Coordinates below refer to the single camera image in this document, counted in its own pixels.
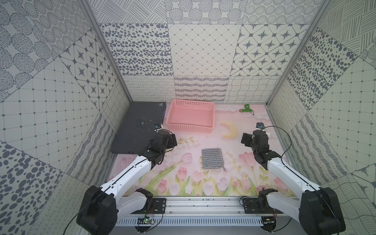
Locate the green tap with silver nozzle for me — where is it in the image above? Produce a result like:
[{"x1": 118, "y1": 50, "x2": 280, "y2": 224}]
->
[{"x1": 240, "y1": 104, "x2": 255, "y2": 115}]

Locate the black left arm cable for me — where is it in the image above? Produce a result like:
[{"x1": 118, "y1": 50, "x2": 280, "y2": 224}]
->
[{"x1": 62, "y1": 128, "x2": 177, "y2": 235}]

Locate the aluminium mounting rail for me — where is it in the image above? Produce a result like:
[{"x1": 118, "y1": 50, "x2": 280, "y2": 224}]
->
[{"x1": 114, "y1": 196, "x2": 303, "y2": 218}]

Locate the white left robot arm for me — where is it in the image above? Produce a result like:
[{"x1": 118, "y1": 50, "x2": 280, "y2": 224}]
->
[{"x1": 75, "y1": 129, "x2": 177, "y2": 235}]

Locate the grey striped square dishcloth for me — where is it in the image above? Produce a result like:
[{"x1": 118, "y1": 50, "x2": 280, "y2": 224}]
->
[{"x1": 201, "y1": 148, "x2": 227, "y2": 172}]

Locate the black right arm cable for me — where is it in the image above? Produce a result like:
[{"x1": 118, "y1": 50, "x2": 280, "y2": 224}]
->
[{"x1": 262, "y1": 125, "x2": 341, "y2": 235}]

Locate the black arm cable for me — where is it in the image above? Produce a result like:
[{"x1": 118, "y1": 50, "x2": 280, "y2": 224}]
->
[
  {"x1": 62, "y1": 128, "x2": 177, "y2": 235},
  {"x1": 262, "y1": 125, "x2": 341, "y2": 235}
]

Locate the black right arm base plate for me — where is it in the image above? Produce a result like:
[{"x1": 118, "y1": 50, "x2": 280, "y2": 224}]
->
[{"x1": 240, "y1": 196, "x2": 283, "y2": 214}]

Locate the small green circuit board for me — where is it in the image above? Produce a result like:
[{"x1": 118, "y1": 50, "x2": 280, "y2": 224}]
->
[{"x1": 137, "y1": 216, "x2": 154, "y2": 226}]

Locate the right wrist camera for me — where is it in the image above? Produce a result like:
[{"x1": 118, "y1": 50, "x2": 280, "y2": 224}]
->
[{"x1": 255, "y1": 122, "x2": 265, "y2": 131}]

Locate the pink perforated plastic basket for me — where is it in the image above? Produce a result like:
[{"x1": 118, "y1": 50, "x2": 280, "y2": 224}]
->
[{"x1": 166, "y1": 99, "x2": 215, "y2": 133}]

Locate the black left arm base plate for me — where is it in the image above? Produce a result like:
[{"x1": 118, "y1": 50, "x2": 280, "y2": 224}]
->
[{"x1": 133, "y1": 198, "x2": 167, "y2": 214}]

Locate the blue network switch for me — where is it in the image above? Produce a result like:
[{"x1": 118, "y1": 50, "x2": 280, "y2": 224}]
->
[{"x1": 110, "y1": 101, "x2": 166, "y2": 154}]

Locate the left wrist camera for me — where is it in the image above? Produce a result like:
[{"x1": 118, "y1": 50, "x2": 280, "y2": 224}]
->
[{"x1": 154, "y1": 123, "x2": 163, "y2": 132}]

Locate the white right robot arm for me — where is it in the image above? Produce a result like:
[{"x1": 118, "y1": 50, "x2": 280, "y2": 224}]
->
[{"x1": 241, "y1": 129, "x2": 346, "y2": 235}]

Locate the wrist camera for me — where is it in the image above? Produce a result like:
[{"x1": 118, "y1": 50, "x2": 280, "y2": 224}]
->
[
  {"x1": 255, "y1": 122, "x2": 265, "y2": 131},
  {"x1": 154, "y1": 123, "x2": 163, "y2": 132}
]

